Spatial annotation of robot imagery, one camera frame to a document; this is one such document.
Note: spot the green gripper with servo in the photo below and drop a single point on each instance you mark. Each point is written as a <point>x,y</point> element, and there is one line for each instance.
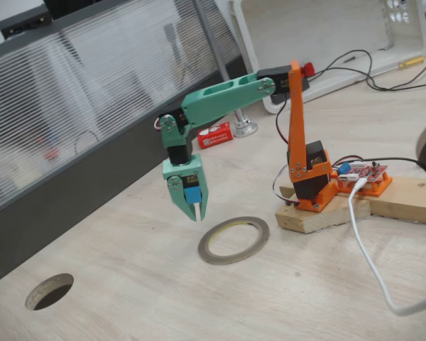
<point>183,170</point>

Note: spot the metal post with flange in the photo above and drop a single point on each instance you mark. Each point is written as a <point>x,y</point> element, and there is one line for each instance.
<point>213,46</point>

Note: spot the short wooden base block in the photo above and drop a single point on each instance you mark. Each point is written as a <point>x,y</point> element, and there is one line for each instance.
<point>323,220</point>

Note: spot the small red knob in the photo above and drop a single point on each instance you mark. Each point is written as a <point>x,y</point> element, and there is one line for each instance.
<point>308,68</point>

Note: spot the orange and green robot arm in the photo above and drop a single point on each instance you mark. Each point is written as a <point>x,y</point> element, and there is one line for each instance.
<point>216,99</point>

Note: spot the small red box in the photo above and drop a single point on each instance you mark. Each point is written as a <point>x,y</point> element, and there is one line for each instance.
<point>214,136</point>

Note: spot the long wooden plank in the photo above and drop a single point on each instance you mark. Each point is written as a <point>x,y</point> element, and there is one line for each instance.
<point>404,202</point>

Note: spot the black box device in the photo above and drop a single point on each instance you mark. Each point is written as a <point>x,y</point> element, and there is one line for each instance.
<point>21,21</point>

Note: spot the orange board holder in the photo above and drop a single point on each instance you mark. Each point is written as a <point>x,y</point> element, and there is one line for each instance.
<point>380,188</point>

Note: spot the red controller board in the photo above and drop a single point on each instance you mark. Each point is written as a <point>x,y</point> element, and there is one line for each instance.
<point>365,172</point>

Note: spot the blue cube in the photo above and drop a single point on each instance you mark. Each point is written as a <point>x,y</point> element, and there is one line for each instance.
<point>192,195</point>

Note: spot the ribbed glass desk partition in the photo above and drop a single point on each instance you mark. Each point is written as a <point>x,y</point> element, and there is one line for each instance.
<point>92,89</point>

